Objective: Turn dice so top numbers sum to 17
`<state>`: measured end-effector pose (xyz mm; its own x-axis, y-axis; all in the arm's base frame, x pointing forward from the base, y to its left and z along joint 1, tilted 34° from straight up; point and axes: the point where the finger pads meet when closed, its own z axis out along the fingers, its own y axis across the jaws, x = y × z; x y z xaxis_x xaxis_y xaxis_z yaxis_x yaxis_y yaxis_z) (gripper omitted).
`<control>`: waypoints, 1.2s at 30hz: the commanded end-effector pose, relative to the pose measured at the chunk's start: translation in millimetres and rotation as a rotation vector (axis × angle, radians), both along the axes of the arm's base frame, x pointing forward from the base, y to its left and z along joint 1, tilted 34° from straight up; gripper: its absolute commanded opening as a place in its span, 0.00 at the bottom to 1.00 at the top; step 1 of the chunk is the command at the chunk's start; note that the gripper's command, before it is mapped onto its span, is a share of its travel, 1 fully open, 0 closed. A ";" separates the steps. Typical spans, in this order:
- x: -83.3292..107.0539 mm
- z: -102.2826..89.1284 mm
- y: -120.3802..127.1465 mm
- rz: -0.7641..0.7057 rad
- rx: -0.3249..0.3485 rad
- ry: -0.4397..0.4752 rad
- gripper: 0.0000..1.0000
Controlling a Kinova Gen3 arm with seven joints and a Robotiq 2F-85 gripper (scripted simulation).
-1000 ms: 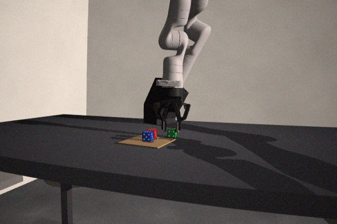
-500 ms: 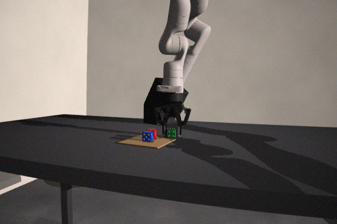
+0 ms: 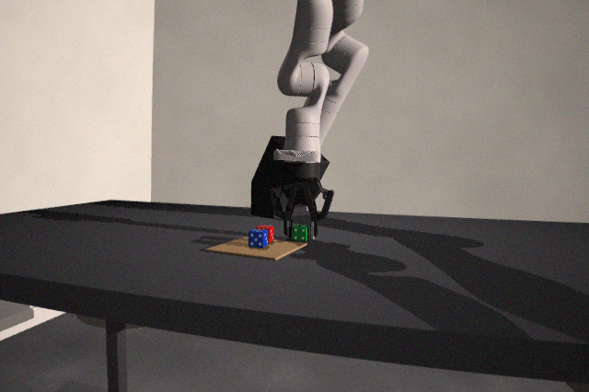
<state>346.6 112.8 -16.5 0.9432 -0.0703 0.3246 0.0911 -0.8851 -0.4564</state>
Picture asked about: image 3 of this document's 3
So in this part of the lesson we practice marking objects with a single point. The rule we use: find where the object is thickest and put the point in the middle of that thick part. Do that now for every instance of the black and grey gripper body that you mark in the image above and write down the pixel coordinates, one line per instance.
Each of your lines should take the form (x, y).
(301, 176)

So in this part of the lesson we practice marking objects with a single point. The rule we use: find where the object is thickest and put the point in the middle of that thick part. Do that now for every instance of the tan flat mat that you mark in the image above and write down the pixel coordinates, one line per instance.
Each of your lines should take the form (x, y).
(273, 251)

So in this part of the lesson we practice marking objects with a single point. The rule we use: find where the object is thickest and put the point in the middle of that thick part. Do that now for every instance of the blue die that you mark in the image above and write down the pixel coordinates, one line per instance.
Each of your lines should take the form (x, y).
(258, 238)

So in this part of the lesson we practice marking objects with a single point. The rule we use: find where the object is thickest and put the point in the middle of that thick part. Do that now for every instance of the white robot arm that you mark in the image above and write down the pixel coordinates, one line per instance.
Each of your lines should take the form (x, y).
(306, 127)

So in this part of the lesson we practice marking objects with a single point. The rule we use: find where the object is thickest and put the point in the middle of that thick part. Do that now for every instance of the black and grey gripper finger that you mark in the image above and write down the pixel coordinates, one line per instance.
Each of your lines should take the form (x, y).
(278, 210)
(312, 208)

